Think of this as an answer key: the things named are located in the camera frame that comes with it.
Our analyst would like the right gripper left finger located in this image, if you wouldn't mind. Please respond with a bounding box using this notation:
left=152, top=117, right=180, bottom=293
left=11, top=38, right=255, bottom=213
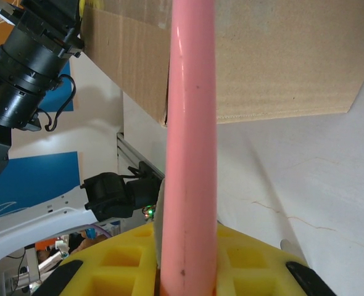
left=36, top=223, right=161, bottom=296

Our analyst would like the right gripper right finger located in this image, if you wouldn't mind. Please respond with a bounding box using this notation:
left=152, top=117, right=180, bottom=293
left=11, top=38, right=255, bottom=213
left=214, top=223, right=337, bottom=296

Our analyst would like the pink utility knife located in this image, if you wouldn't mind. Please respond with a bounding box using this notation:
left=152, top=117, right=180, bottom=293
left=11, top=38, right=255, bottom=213
left=153, top=0, right=220, bottom=296

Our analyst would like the brown taped cardboard box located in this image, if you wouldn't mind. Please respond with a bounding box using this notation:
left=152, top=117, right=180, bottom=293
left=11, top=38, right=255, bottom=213
left=80, top=0, right=364, bottom=127

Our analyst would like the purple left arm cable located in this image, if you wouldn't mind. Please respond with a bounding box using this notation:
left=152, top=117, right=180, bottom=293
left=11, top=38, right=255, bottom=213
left=83, top=223, right=112, bottom=239

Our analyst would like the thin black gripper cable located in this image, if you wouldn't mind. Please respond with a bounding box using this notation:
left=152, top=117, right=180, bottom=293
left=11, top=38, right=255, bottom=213
left=36, top=75, right=78, bottom=133

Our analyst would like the small electronics board with wires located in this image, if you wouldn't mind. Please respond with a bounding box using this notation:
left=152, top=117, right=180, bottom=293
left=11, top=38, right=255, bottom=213
left=143, top=205, right=158, bottom=221

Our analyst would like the aluminium side rail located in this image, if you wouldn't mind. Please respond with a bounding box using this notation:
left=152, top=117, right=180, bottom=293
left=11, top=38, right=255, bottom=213
left=116, top=132, right=167, bottom=183

